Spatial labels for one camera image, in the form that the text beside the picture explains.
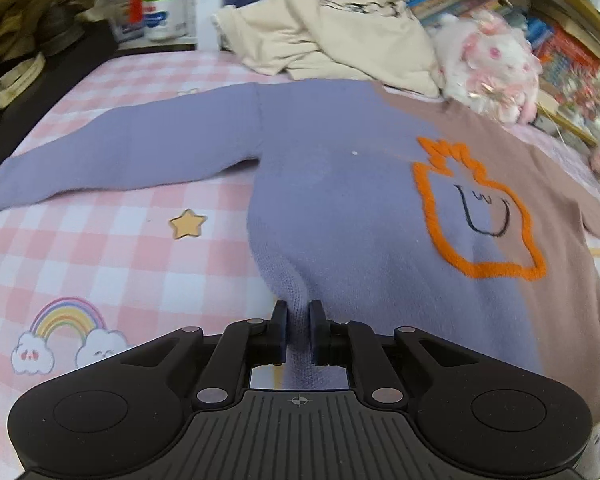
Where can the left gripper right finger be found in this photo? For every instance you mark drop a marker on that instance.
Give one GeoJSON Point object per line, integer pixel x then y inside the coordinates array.
{"type": "Point", "coordinates": [355, 347]}

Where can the pink white bunny plush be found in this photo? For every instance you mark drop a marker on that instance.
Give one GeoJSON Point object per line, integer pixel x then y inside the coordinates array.
{"type": "Point", "coordinates": [488, 66]}

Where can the white plastic jar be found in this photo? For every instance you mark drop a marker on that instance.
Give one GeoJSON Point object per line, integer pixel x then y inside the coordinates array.
{"type": "Point", "coordinates": [164, 19]}

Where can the purple and mauve sweater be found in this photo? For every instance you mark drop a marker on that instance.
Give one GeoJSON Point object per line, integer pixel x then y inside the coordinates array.
{"type": "Point", "coordinates": [387, 209]}

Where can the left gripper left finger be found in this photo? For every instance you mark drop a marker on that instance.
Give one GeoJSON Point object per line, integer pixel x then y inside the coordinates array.
{"type": "Point", "coordinates": [243, 346]}

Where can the pink checkered desk mat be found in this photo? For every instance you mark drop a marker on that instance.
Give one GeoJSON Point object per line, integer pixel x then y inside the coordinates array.
{"type": "Point", "coordinates": [103, 269]}

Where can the cream folded garment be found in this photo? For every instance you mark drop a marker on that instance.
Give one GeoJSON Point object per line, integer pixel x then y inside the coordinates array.
{"type": "Point", "coordinates": [333, 39]}

